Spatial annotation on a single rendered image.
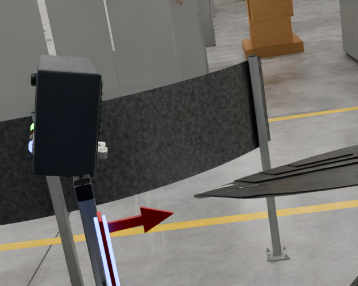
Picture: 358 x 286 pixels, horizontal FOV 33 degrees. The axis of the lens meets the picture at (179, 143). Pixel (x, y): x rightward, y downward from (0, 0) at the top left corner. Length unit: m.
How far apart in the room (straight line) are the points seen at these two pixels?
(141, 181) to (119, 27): 4.30
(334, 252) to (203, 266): 0.62
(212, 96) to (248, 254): 0.88
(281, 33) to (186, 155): 6.28
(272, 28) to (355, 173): 8.14
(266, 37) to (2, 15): 3.66
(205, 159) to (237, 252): 0.68
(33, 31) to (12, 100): 0.82
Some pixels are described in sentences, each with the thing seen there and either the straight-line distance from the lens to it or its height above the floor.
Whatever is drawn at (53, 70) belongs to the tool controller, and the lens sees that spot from 1.07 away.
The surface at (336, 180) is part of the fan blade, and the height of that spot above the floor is 1.20.
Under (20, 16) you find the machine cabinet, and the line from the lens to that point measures 6.83.
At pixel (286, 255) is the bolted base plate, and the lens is 2.94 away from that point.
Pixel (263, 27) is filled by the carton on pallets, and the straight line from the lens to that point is 8.64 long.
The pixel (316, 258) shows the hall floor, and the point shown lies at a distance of 2.94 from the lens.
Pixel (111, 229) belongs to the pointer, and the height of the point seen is 1.18.
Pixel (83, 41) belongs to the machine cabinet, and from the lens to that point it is 6.69.
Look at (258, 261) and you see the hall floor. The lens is 2.95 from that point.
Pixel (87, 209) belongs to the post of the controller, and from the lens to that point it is 1.08.
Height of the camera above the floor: 1.38
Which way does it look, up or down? 16 degrees down
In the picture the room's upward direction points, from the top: 9 degrees counter-clockwise
